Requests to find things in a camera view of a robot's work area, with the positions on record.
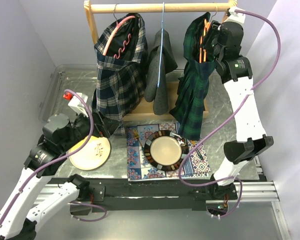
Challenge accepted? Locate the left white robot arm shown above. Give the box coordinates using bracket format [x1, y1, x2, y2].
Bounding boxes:
[0, 112, 121, 240]

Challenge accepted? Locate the green plaid skirt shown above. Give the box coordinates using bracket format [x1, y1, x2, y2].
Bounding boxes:
[169, 12, 215, 141]

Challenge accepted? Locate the dark handled knife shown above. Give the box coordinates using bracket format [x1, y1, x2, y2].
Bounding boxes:
[191, 140, 204, 160]

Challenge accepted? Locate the orange clothes hanger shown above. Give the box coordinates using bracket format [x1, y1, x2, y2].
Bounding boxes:
[199, 18, 213, 63]

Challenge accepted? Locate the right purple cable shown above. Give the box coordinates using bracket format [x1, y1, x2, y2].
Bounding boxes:
[178, 9, 281, 221]

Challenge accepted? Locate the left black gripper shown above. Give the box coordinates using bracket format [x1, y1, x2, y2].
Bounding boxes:
[61, 105, 123, 151]

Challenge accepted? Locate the blue wire hanger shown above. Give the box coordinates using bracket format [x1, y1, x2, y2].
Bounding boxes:
[157, 2, 165, 88]

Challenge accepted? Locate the gold fork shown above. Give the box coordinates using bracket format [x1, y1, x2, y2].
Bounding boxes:
[132, 128, 144, 149]

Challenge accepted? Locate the clear plastic bin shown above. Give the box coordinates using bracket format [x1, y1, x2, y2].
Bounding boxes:
[39, 64, 98, 123]

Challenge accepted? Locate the wooden clothes rack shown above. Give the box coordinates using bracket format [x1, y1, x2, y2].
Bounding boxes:
[83, 0, 238, 123]

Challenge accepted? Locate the pink clothes hanger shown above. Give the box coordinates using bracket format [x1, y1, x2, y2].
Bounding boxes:
[102, 13, 137, 59]

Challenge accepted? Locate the navy beige plaid skirt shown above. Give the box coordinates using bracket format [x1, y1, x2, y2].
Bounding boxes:
[91, 13, 149, 122]

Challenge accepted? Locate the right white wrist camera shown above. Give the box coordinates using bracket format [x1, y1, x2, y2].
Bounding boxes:
[225, 6, 246, 25]

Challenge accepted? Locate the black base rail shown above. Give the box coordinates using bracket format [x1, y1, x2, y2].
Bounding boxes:
[46, 177, 267, 216]

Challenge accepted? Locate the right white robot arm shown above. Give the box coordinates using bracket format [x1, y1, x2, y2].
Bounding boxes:
[202, 20, 274, 200]

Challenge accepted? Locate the grey dotted garment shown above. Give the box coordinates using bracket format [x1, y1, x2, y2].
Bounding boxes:
[144, 30, 178, 116]

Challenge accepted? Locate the dark rimmed beige plate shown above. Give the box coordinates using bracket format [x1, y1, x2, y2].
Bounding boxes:
[143, 130, 190, 172]

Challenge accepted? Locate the cream floral plate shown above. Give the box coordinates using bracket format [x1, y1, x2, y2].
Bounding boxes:
[69, 136, 111, 171]

